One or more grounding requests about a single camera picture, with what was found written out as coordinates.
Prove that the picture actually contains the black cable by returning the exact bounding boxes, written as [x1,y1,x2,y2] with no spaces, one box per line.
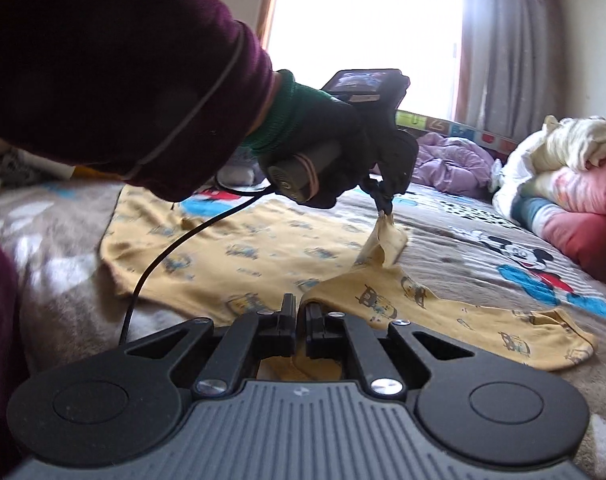
[119,175,279,346]

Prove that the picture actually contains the red and blue rolled quilt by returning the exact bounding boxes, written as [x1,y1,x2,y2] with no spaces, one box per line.
[510,194,606,288]

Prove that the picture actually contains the cream quilt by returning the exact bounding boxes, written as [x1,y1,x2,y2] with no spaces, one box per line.
[540,115,606,173]

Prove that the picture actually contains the cartoon mouse printed blanket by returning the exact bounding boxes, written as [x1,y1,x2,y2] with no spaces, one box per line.
[0,175,606,480]

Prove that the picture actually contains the grey curtain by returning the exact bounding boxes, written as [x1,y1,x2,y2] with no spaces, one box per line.
[460,0,568,133]

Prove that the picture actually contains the person's maroon clothed leg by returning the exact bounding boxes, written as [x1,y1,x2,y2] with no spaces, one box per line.
[0,234,34,480]

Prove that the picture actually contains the person's left forearm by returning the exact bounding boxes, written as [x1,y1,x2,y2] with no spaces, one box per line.
[0,0,276,203]

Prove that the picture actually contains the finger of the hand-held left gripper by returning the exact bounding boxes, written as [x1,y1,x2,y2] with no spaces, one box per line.
[384,175,409,213]
[363,177,388,213]

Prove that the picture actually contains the window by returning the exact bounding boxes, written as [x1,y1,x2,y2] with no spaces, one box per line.
[258,0,471,123]

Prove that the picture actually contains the colourful alphabet foam mat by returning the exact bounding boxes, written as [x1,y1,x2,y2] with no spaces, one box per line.
[395,109,524,158]

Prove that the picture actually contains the yellow printed pants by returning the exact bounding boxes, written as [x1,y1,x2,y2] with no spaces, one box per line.
[100,182,598,381]

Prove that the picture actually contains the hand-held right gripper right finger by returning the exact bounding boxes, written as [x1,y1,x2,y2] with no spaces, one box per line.
[305,302,471,397]

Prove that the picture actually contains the person's left hand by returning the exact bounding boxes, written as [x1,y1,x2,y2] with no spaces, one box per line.
[243,71,379,209]

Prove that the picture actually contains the pink quilt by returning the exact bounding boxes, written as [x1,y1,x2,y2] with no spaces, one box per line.
[523,157,606,216]

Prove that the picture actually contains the white quilt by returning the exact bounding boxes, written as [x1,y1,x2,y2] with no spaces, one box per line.
[490,132,558,211]

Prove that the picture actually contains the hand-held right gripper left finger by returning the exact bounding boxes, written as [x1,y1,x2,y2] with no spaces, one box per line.
[127,294,300,395]

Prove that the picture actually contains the purple duvet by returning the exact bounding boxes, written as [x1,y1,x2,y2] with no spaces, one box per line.
[413,130,496,201]

